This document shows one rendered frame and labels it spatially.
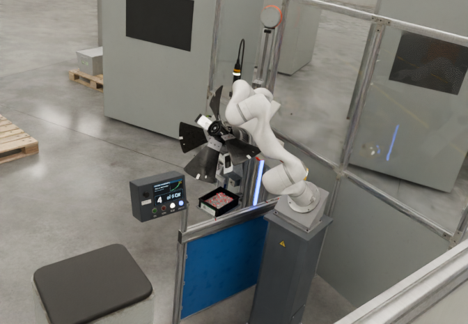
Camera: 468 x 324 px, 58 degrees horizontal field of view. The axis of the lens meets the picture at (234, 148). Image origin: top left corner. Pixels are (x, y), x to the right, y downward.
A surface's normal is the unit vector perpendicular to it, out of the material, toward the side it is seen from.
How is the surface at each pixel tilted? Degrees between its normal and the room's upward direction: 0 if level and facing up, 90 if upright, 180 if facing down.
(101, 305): 0
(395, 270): 90
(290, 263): 90
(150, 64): 90
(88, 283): 0
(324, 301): 0
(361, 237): 90
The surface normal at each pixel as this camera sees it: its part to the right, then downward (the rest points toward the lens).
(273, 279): -0.63, 0.28
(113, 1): -0.41, 0.36
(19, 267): 0.12, -0.89
